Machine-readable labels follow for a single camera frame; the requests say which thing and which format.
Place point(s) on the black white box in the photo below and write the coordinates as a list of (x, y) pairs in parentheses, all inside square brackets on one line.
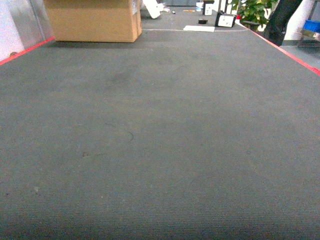
[(225, 20), (207, 7)]

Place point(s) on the black tape roll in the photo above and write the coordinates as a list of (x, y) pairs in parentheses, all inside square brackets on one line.
[(202, 21)]

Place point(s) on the white paper sheet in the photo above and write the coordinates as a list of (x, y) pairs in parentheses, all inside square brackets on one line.
[(199, 28)]

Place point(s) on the black white box far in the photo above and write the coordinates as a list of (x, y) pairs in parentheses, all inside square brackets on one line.
[(207, 7)]

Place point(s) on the black white box right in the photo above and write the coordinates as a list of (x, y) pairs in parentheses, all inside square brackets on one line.
[(225, 20)]

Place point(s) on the green potted plant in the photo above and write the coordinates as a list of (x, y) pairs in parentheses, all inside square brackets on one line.
[(254, 14)]

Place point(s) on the blue bin on cart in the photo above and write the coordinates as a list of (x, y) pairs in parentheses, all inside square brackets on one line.
[(312, 25)]

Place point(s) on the white leaning board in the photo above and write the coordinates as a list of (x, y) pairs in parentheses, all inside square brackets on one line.
[(152, 7)]

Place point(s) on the large cardboard box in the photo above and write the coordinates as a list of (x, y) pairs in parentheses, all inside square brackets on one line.
[(107, 21)]

